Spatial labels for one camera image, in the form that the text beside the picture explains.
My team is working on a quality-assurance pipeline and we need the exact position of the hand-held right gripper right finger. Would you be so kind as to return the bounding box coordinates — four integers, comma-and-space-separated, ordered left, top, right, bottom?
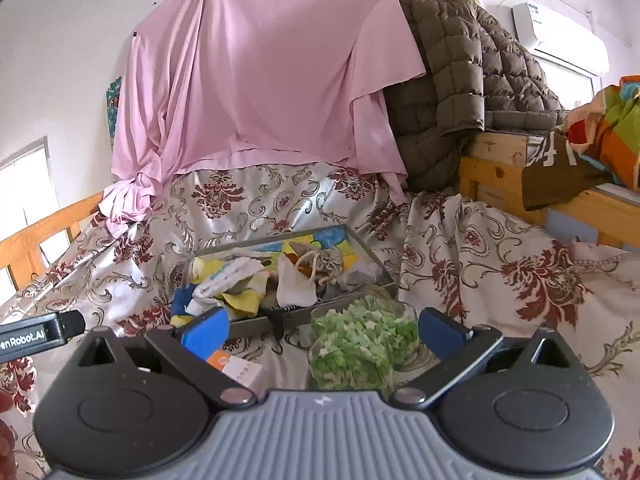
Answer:
389, 307, 577, 409

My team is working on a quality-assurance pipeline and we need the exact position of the cartoon print tray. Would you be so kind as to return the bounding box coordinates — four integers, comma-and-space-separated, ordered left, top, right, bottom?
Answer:
192, 224, 399, 337

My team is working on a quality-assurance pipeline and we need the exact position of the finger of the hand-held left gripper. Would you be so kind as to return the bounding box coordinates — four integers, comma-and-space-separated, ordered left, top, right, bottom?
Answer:
60, 310, 85, 342

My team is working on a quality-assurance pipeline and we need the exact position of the wooden bed rail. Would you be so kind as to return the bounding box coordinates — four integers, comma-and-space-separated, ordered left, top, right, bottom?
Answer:
0, 192, 108, 291

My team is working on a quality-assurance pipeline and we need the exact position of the floral satin bedspread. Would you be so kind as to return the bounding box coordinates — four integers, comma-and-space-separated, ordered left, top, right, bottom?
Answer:
0, 162, 640, 480

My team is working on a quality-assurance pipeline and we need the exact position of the teal floral wall poster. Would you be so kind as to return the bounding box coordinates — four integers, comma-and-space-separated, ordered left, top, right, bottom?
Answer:
102, 76, 123, 138

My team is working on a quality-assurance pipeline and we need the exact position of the white patterned sock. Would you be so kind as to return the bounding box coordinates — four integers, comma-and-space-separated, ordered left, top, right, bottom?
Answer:
195, 257, 271, 301

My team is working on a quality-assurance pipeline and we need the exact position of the white face mask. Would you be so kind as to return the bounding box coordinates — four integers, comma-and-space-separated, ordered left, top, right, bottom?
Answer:
276, 255, 321, 307

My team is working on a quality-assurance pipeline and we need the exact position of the brown quilted jacket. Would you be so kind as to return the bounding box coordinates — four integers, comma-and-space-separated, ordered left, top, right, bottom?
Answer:
382, 0, 568, 193

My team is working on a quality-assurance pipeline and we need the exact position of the pink bed sheet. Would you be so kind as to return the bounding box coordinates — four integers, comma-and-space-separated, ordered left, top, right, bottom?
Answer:
97, 0, 428, 238

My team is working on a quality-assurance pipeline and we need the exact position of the grey knitted cloth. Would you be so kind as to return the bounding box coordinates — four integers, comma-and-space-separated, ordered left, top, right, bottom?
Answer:
287, 241, 346, 286

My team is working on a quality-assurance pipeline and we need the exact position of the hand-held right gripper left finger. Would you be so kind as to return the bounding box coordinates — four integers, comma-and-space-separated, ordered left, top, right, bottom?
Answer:
65, 306, 259, 409

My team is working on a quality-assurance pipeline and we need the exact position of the brown printed cloth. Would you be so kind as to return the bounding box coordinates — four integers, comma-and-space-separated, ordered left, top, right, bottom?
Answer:
521, 130, 613, 211

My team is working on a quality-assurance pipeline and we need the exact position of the white air conditioner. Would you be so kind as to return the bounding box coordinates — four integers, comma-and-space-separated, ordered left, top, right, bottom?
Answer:
511, 2, 611, 77

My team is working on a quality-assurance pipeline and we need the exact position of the blue cloth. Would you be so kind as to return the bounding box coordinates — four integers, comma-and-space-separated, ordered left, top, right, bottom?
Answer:
170, 287, 201, 326

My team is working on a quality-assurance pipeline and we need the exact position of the yellow cloth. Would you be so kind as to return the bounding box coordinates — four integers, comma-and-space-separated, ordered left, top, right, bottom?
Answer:
190, 255, 266, 318

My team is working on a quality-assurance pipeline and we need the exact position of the wooden bed frame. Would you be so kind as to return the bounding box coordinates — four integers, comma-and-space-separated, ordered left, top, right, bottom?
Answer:
457, 130, 640, 253

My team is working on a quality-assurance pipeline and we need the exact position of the window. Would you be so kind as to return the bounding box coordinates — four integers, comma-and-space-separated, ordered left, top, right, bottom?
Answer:
0, 135, 63, 291

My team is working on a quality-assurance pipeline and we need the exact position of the orange and white box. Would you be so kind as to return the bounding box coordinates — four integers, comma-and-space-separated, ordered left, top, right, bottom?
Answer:
207, 349, 266, 398

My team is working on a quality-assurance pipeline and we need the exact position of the colourful patchwork blanket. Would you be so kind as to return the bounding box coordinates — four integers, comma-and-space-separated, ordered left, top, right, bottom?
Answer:
562, 75, 640, 191

